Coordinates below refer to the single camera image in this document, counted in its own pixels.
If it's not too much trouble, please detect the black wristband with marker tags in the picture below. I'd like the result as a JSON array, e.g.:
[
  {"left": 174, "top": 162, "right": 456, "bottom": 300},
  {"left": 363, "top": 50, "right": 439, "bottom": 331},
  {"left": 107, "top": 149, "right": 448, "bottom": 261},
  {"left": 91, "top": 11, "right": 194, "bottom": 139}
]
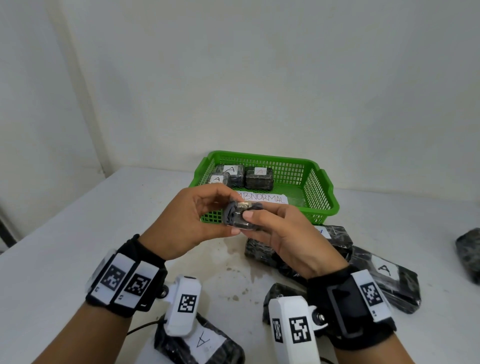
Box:
[
  {"left": 306, "top": 264, "right": 398, "bottom": 352},
  {"left": 85, "top": 234, "right": 169, "bottom": 319}
]

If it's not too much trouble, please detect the white paper sign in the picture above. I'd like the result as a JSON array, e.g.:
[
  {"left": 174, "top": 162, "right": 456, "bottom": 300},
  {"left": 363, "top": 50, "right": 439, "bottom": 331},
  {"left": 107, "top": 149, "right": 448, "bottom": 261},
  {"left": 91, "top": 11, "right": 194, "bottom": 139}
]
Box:
[{"left": 234, "top": 191, "right": 289, "bottom": 206}]

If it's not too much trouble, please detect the dark wooden frame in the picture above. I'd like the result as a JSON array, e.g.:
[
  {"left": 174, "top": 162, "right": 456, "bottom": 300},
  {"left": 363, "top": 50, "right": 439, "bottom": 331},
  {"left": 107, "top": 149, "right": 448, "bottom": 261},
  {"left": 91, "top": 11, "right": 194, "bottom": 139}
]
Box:
[{"left": 0, "top": 205, "right": 20, "bottom": 250}]

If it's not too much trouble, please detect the green plastic basket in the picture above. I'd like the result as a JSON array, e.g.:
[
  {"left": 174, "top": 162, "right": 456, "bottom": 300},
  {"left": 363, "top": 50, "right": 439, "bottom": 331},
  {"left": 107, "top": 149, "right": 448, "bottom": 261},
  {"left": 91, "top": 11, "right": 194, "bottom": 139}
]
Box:
[{"left": 188, "top": 150, "right": 340, "bottom": 225}]

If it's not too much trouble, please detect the person's right hand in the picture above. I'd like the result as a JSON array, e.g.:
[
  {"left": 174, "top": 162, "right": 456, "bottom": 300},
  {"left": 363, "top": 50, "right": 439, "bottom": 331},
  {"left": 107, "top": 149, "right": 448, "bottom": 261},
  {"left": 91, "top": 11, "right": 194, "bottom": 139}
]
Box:
[{"left": 239, "top": 204, "right": 350, "bottom": 280}]

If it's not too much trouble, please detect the person's left hand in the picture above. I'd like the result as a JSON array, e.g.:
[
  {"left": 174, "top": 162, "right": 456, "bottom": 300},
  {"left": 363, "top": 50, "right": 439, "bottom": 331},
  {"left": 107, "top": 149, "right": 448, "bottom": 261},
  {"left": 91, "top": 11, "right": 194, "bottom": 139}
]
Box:
[{"left": 138, "top": 183, "right": 245, "bottom": 262}]

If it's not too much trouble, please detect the large black packet labelled B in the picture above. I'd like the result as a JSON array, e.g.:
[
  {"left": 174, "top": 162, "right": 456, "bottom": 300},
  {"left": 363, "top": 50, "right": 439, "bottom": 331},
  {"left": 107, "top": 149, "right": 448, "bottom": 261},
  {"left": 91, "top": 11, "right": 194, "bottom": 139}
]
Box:
[{"left": 454, "top": 227, "right": 480, "bottom": 285}]

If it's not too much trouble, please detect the person's right forearm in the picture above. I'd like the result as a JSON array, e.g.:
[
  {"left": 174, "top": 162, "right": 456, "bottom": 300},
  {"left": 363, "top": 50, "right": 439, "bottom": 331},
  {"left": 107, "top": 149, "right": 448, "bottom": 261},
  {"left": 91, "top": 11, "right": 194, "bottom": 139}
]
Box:
[{"left": 331, "top": 331, "right": 415, "bottom": 364}]

